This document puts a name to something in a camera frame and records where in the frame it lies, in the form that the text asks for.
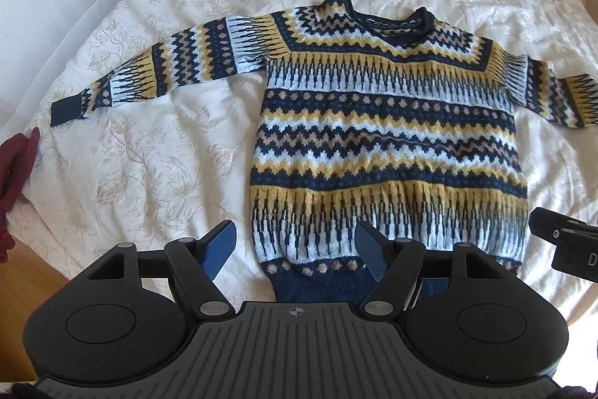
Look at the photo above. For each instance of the dark red garment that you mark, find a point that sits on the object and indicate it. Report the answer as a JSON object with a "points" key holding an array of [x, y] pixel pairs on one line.
{"points": [[16, 163]]}

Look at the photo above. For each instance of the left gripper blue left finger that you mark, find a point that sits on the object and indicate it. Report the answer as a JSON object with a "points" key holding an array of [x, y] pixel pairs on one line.
{"points": [[194, 264]]}

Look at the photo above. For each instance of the navy yellow patterned knit sweater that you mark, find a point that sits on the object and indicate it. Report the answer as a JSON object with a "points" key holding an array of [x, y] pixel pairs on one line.
{"points": [[408, 125]]}

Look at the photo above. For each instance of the white floral bedspread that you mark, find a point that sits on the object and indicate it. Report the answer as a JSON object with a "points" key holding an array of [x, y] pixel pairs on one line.
{"points": [[156, 170]]}

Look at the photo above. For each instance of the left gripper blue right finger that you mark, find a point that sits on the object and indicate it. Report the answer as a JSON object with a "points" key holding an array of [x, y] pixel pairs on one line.
{"points": [[394, 264]]}

